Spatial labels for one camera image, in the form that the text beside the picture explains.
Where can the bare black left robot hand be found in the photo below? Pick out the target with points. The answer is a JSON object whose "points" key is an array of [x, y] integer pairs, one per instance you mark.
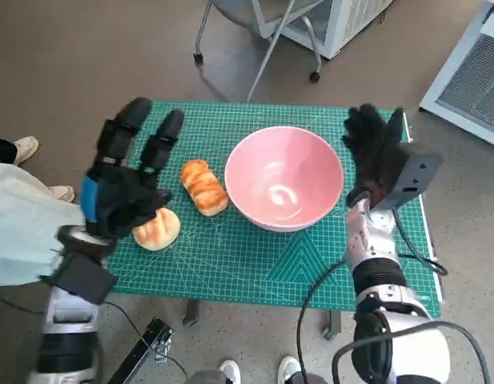
{"points": [[114, 200]]}

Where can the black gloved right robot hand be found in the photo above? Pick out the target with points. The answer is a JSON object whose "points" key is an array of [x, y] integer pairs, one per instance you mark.
{"points": [[374, 152]]}

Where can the round bread bun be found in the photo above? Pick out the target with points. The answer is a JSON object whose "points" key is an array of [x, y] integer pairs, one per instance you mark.
{"points": [[160, 232]]}

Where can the long twisted bread loaf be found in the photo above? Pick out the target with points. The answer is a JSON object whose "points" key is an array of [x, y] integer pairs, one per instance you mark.
{"points": [[204, 188]]}

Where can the pink bowl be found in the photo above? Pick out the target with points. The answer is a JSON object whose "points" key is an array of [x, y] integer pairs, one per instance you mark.
{"points": [[284, 176]]}

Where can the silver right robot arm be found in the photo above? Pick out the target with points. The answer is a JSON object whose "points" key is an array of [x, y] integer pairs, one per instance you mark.
{"points": [[390, 304]]}

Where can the person's beige shoe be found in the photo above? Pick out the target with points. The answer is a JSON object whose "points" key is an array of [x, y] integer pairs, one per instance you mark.
{"points": [[64, 194], [27, 148]]}

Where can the person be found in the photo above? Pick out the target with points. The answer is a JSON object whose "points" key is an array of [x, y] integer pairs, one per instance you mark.
{"points": [[22, 224]]}

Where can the white cabinet with mesh panel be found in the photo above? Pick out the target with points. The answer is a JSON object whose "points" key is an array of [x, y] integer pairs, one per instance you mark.
{"points": [[342, 24], [471, 80]]}

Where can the black table leg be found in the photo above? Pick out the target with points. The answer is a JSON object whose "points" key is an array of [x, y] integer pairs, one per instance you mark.
{"points": [[191, 312], [332, 324]]}

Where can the green cutting mat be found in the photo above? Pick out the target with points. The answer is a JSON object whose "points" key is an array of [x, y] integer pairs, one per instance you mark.
{"points": [[246, 264]]}

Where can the grey chair with casters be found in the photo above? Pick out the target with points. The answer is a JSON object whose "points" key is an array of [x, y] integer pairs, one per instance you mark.
{"points": [[286, 28]]}

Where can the white shoe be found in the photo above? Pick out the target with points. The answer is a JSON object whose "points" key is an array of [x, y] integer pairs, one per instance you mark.
{"points": [[288, 370], [230, 372]]}

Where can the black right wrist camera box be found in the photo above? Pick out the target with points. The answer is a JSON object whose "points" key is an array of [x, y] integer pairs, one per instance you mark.
{"points": [[414, 176]]}

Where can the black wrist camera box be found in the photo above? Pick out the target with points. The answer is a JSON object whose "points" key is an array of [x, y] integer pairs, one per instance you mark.
{"points": [[84, 278], [414, 176]]}

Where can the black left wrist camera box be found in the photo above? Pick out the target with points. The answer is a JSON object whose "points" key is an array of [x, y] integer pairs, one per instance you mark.
{"points": [[84, 278]]}

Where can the black metal bracket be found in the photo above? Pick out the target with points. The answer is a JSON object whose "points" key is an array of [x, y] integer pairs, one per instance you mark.
{"points": [[150, 344]]}

